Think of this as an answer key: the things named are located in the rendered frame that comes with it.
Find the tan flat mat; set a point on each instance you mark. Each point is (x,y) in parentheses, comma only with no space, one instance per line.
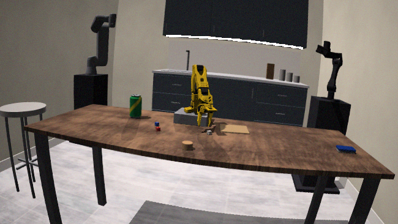
(234,128)

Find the tan short cylinder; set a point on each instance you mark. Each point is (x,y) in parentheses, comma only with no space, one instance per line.
(187,145)

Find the green soda can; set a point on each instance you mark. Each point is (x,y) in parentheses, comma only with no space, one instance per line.
(135,106)

